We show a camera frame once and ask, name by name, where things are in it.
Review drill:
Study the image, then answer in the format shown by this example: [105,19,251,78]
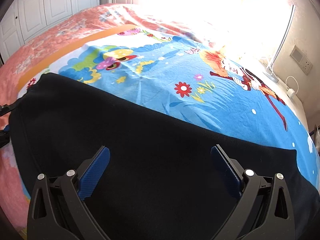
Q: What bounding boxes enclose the black pants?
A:
[9,73,319,239]

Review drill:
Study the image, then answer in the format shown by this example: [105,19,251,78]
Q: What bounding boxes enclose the pink floral bed cover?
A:
[1,4,215,233]

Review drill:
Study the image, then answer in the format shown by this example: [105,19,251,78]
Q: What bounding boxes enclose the white wardrobe doors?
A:
[1,0,100,63]

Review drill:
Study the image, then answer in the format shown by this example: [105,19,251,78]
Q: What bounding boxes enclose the blue cartoon bed sheet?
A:
[17,25,319,187]

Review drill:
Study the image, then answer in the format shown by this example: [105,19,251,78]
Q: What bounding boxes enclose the white charger with cable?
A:
[285,75,299,99]

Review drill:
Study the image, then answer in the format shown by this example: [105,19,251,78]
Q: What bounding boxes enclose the white wall socket panel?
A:
[290,46,313,75]

